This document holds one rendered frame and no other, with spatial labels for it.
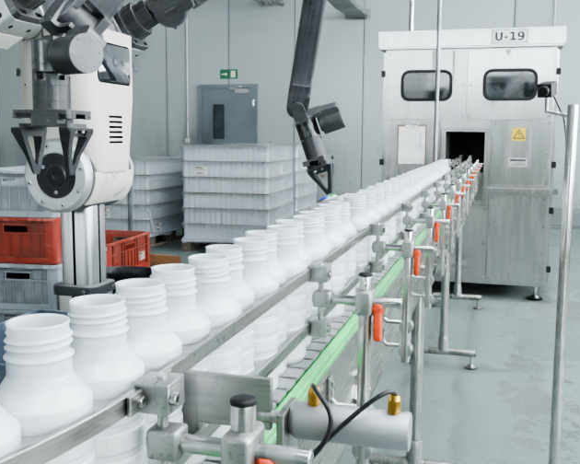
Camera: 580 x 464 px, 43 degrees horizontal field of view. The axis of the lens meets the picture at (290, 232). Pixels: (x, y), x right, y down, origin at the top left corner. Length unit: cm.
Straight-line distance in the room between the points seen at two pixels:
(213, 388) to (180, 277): 9
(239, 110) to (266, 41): 115
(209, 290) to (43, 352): 24
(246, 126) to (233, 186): 417
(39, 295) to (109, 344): 322
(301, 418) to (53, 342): 21
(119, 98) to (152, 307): 120
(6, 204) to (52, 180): 207
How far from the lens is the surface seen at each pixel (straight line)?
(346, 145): 1175
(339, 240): 111
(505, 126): 601
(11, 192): 370
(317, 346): 98
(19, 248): 372
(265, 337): 78
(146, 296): 54
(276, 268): 83
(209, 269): 65
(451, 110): 603
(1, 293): 380
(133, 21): 190
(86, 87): 162
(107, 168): 166
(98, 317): 49
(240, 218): 804
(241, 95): 1218
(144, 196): 856
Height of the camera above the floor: 127
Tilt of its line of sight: 7 degrees down
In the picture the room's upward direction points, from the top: straight up
